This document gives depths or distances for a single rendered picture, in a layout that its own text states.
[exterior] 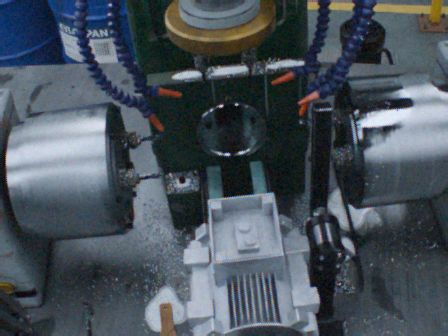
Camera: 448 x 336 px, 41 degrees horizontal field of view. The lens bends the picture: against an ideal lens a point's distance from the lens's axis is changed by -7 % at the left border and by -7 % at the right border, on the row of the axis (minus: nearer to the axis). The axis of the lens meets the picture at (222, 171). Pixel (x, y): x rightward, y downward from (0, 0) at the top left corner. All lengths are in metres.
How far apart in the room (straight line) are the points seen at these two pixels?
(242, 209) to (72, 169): 0.30
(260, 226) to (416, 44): 2.48
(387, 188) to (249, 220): 0.28
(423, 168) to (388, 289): 0.29
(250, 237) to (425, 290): 0.49
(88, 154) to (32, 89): 0.83
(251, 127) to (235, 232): 0.36
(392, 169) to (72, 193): 0.55
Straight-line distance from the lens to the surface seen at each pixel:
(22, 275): 1.26
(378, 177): 1.10
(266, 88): 1.21
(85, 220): 1.12
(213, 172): 1.32
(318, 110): 0.94
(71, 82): 1.85
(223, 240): 0.95
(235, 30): 0.97
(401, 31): 3.44
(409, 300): 1.28
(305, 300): 0.93
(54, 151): 1.10
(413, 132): 1.10
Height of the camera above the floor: 1.87
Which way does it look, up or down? 46 degrees down
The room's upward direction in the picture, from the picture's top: 7 degrees counter-clockwise
